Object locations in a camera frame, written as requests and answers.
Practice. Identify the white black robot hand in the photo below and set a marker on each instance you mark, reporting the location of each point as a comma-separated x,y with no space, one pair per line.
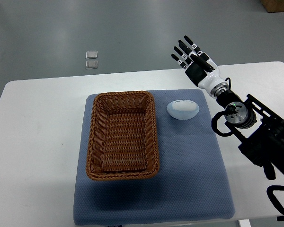
205,74

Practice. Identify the light blue egg-shaped toy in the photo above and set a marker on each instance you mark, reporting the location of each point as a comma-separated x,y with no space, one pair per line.
183,109

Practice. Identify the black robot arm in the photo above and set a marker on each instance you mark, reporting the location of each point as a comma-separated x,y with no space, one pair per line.
258,128

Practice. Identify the brown wicker basket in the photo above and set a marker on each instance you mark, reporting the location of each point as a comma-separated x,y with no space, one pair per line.
123,141

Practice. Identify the upper silver floor plate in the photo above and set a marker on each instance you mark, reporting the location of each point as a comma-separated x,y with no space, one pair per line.
91,54

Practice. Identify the silver floor plate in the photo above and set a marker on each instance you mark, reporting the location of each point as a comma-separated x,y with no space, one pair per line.
91,54
92,64

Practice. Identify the lower silver floor plate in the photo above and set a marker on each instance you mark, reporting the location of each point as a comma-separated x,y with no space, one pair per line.
92,64

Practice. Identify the blue quilted mat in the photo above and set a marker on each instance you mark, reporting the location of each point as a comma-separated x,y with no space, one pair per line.
191,184

